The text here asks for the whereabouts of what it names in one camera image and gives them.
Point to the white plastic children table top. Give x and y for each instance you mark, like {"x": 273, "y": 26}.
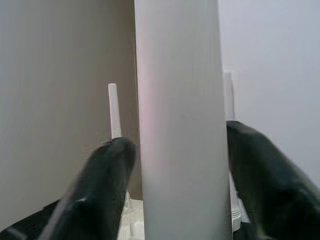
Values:
{"x": 132, "y": 220}

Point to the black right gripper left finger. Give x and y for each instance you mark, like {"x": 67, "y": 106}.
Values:
{"x": 95, "y": 195}

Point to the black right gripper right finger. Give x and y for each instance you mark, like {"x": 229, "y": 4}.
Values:
{"x": 275, "y": 187}

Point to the white plastic table leg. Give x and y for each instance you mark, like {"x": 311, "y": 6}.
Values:
{"x": 182, "y": 112}
{"x": 228, "y": 95}
{"x": 114, "y": 110}

